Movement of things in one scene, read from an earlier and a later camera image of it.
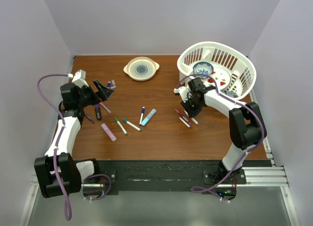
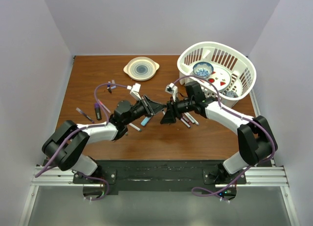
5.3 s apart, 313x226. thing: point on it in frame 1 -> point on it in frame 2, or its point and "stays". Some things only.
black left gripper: (96, 99) -> (154, 106)
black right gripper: (191, 113) -> (168, 117)
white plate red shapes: (223, 77) stays
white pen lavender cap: (194, 120) stays
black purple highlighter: (97, 107) stays
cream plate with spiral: (141, 68) stays
